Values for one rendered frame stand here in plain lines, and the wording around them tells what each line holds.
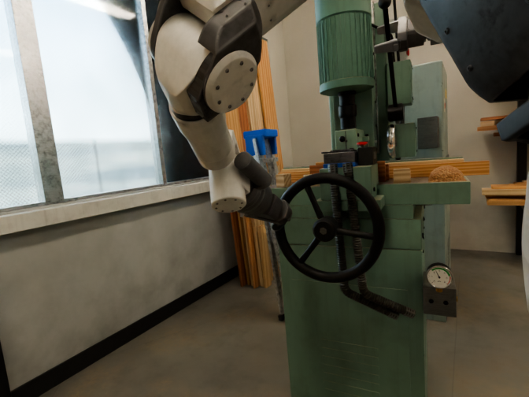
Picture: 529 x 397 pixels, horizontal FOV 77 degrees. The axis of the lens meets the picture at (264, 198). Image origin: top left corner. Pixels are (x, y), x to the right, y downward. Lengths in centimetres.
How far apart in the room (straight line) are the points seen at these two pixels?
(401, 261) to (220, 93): 79
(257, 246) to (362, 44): 178
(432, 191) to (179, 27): 77
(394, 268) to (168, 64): 84
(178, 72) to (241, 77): 7
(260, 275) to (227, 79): 231
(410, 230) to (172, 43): 80
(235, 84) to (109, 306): 183
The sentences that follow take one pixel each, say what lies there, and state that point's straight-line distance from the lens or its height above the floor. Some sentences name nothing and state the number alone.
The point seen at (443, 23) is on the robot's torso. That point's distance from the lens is 54.
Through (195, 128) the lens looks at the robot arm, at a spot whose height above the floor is 106.
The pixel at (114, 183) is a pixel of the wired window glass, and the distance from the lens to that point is 214.
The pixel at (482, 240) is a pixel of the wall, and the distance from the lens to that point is 355.
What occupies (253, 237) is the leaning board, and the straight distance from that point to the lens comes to 257.
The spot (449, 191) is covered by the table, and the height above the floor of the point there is 87.
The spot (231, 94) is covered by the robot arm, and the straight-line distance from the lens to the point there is 41.
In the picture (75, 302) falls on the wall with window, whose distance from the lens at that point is 201.
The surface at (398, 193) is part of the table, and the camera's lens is 100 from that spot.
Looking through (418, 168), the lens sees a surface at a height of 93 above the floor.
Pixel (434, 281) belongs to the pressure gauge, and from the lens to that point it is 100.
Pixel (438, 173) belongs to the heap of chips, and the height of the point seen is 92.
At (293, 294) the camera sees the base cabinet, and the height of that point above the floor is 54.
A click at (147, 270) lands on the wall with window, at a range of 223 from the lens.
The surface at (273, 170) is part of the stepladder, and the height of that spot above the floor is 91.
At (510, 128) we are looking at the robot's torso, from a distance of 51.
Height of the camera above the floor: 101
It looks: 7 degrees down
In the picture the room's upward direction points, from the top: 5 degrees counter-clockwise
